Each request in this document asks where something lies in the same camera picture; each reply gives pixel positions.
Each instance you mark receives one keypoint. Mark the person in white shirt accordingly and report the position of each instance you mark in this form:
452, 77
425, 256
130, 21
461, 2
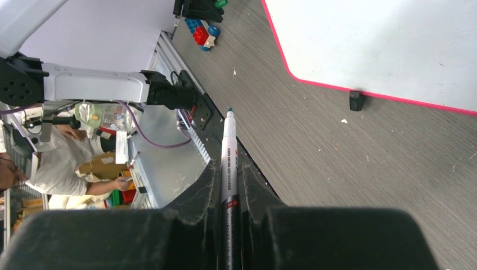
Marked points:
56, 174

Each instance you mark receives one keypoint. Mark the black whiteboard clip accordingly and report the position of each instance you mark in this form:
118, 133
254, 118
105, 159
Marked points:
356, 100

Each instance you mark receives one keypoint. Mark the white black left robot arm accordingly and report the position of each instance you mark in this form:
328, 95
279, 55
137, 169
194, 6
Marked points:
27, 81

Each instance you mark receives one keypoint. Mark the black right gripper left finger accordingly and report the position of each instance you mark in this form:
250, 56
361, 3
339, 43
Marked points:
178, 236

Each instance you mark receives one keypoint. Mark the cardboard box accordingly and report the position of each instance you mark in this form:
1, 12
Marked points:
103, 167

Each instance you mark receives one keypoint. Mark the clear plastic bottle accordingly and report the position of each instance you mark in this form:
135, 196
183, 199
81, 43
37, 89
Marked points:
111, 116

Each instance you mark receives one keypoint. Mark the white paper tag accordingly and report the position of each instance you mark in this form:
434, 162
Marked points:
122, 149

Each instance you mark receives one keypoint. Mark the pink framed whiteboard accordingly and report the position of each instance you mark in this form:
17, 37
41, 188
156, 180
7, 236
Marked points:
420, 52

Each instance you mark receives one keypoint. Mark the blue red toy car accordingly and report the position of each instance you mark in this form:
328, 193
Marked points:
204, 34

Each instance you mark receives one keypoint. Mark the green whiteboard marker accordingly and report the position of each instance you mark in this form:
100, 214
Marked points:
230, 250

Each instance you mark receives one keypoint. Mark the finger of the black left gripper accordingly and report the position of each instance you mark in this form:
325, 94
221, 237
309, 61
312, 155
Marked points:
198, 9

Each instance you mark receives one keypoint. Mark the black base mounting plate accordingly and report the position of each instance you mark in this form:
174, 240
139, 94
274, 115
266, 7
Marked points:
209, 127

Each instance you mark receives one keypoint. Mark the green marker cap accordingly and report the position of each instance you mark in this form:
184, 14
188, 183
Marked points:
220, 3

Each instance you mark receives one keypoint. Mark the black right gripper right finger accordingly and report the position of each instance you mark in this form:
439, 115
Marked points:
278, 236

